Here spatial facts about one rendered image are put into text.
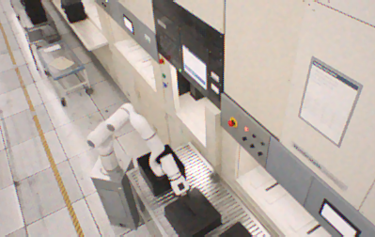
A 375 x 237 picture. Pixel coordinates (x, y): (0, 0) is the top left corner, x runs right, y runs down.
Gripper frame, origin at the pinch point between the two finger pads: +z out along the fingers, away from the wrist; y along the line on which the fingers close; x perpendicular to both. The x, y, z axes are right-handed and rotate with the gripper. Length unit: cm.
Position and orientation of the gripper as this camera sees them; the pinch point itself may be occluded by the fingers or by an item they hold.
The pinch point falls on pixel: (185, 198)
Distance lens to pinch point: 225.8
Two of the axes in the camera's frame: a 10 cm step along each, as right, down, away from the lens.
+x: -3.5, 1.3, 9.3
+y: 8.3, -4.1, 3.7
